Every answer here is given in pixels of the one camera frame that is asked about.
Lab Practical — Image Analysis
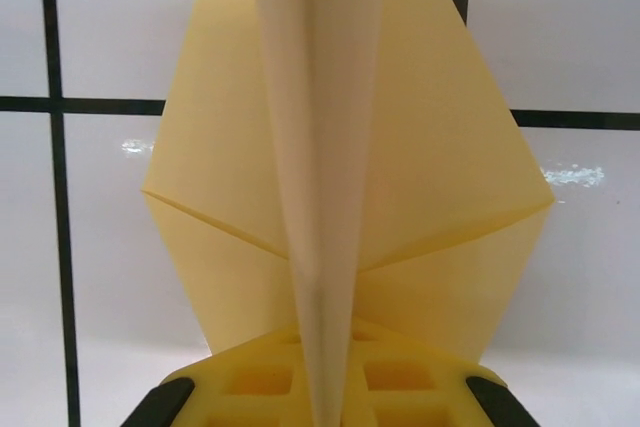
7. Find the yellow square paper sheet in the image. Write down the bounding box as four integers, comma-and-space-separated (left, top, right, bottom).
141, 0, 558, 427

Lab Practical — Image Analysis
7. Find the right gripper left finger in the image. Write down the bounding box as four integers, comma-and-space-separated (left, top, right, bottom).
119, 324, 317, 427

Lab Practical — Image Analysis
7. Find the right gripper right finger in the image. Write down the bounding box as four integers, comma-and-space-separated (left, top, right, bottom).
343, 324, 539, 427

